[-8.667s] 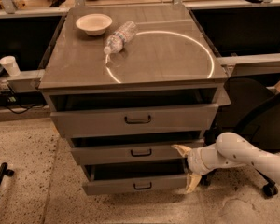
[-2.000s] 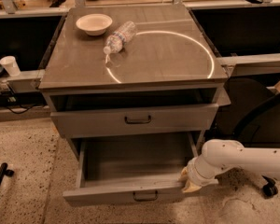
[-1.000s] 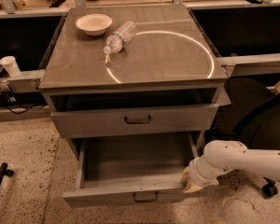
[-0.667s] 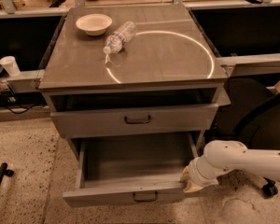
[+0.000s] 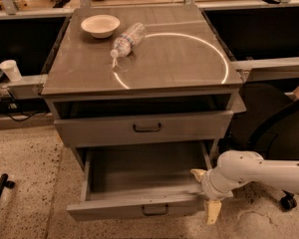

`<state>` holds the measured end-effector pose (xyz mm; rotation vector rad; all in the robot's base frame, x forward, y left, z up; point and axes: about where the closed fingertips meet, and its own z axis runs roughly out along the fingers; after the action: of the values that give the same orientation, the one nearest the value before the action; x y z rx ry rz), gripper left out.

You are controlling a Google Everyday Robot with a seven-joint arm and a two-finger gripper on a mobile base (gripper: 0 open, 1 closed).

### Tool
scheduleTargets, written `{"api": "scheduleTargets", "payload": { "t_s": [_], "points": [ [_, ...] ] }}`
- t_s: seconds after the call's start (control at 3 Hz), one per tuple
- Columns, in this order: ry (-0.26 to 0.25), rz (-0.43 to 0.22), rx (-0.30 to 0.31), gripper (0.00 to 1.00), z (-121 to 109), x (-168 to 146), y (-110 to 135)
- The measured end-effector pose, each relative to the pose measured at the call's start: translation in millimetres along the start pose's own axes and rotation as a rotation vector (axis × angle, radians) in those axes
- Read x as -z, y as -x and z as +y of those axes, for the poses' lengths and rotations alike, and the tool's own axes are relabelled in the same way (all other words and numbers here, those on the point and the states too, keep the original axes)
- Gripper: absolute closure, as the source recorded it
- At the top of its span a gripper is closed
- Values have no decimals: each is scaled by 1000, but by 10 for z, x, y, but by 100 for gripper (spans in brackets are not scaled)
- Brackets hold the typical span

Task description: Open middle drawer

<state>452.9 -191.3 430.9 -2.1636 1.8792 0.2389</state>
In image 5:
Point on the clear plastic water bottle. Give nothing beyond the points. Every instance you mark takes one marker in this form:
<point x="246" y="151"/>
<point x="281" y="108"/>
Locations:
<point x="124" y="44"/>

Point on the white paper cup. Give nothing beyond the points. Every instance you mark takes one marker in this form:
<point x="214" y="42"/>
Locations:
<point x="10" y="69"/>

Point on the grey drawer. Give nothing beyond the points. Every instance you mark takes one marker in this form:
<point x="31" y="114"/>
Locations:
<point x="143" y="129"/>
<point x="141" y="180"/>

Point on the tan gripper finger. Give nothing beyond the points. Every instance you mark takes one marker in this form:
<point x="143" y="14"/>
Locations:
<point x="212" y="210"/>
<point x="199" y="174"/>

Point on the grey drawer cabinet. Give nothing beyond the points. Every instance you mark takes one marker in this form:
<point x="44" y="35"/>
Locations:
<point x="178" y="68"/>

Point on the black office chair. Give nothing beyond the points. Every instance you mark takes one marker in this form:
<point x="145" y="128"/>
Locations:
<point x="270" y="124"/>

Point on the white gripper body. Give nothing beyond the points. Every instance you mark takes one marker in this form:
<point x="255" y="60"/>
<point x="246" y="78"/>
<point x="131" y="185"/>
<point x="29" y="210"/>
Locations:
<point x="208" y="185"/>

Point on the white bowl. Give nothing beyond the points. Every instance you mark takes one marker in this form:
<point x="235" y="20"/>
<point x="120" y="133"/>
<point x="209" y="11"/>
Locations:
<point x="101" y="26"/>

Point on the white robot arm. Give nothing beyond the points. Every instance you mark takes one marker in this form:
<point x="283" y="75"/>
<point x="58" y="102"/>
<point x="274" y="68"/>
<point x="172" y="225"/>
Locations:
<point x="234" y="169"/>

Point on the grey top drawer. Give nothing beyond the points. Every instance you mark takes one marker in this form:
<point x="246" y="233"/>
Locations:
<point x="143" y="129"/>

